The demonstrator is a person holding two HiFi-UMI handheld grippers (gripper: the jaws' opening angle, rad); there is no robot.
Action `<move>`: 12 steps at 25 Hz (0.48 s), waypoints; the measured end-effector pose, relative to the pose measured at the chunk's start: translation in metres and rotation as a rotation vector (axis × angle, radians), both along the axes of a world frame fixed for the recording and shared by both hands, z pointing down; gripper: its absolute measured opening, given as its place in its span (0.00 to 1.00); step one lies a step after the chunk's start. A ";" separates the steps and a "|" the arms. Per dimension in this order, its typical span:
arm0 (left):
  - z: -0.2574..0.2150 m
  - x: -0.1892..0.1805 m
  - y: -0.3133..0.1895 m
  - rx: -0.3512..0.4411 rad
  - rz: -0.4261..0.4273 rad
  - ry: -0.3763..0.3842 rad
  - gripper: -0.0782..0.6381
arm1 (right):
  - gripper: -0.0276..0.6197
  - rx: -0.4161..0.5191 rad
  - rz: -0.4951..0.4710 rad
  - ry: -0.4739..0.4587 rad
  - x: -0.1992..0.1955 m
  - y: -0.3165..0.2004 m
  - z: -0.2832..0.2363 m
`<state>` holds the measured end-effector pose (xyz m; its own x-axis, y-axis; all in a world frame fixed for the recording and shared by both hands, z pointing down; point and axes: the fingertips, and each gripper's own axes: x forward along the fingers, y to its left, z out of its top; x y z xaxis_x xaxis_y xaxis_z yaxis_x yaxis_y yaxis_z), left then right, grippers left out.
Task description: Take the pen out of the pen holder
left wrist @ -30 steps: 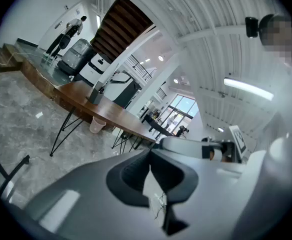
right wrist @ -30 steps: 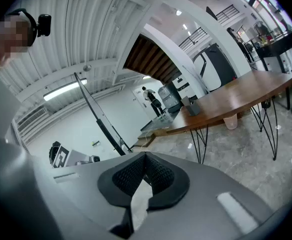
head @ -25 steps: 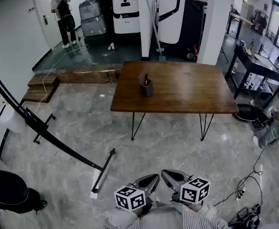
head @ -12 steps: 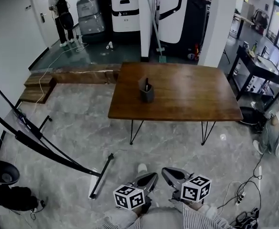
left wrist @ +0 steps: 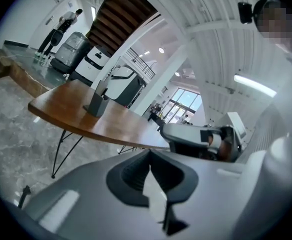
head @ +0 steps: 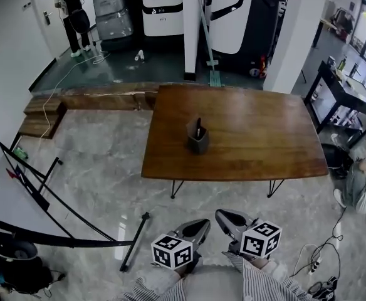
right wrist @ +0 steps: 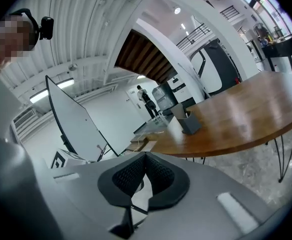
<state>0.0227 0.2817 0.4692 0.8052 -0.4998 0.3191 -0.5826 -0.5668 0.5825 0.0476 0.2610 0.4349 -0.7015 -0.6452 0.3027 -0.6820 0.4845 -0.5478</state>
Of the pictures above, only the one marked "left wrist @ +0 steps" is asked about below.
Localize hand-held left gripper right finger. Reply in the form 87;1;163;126
149;148;248;240

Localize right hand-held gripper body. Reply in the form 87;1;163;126
170;111;248;164

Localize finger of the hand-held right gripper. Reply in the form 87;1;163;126
160;123;202;147

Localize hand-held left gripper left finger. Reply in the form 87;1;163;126
23;148;162;240

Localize small dark box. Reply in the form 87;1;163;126
82;79;109;117

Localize glass entrance doors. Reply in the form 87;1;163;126
160;87;204;125

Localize long ceiling light tube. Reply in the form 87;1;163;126
233;73;278;98

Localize white and dark grey machine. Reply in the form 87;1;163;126
105;63;147;108

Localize white robot with black screen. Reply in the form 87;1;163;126
73;45;112;82

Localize person's head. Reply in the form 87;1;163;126
252;0;292;56

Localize wooden staircase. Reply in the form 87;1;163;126
85;0;162;58

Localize plastic-wrapped grey cleaning machine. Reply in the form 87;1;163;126
50;31;91;74

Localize wooden platform step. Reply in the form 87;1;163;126
0;48;54;98

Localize black wire table leg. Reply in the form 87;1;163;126
51;130;86;180

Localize black head camera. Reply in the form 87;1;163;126
237;1;256;25

